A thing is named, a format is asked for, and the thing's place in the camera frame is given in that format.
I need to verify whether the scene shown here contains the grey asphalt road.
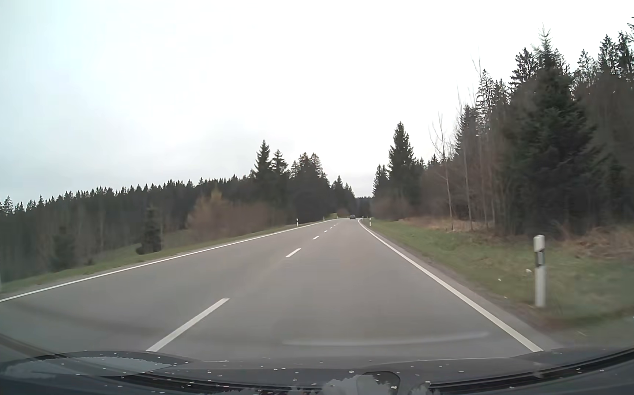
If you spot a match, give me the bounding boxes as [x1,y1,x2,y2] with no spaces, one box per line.
[0,218,562,369]

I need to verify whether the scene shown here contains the car's own bonnet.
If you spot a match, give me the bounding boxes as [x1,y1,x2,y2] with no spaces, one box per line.
[0,336,634,395]

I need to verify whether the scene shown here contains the small conifer tree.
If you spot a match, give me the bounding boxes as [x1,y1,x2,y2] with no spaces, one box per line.
[135,206,164,255]

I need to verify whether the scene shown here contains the brown leafless bushes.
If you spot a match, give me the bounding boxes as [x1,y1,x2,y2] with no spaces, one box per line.
[187,189,287,241]

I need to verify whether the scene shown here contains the road markings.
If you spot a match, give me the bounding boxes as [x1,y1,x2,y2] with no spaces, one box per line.
[0,218,544,353]

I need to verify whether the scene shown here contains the dark conifer wood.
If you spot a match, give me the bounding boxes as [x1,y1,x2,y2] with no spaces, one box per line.
[371,0,634,238]
[0,140,371,286]

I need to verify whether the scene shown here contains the grass verge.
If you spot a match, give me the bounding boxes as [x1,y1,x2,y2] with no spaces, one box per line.
[0,218,339,300]
[362,218,634,347]

